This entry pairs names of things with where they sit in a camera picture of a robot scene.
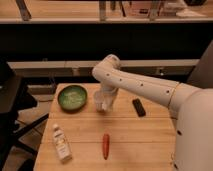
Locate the black office chair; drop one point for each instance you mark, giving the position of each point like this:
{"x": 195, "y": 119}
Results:
{"x": 14, "y": 96}

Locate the translucent plastic cup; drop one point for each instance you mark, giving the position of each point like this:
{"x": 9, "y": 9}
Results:
{"x": 100, "y": 101}

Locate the white sponge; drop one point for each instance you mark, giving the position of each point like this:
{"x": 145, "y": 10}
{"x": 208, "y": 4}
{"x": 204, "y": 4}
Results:
{"x": 107, "y": 102}

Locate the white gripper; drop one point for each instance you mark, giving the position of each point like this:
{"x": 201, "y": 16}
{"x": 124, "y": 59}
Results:
{"x": 109, "y": 90}

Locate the white lotion bottle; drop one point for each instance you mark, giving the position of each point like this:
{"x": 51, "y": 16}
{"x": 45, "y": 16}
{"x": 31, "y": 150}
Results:
{"x": 61, "y": 144}

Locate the grey panel at right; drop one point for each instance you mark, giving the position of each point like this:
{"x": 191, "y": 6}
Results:
{"x": 202, "y": 75}

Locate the red orange carrot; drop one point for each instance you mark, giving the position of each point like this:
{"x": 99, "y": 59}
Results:
{"x": 105, "y": 146}

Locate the green ceramic bowl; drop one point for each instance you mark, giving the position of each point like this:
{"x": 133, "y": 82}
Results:
{"x": 72, "y": 97}

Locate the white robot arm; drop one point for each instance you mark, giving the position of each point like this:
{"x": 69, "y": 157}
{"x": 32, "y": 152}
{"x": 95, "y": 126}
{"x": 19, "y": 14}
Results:
{"x": 191, "y": 106}

